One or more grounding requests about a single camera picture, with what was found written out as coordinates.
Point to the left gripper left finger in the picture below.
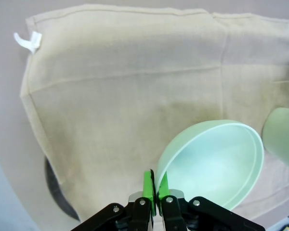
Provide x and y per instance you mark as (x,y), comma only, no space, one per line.
(137,216)

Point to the tall light green cup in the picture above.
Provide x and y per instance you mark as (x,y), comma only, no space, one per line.
(281,139)

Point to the beige cloth mat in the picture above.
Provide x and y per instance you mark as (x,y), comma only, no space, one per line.
(125,84)

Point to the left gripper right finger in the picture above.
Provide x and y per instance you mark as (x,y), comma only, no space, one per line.
(175,214)

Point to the dark brown tray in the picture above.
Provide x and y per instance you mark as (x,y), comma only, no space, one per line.
(60,192)

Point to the light green bowl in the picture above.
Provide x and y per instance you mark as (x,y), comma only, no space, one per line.
(214,166)

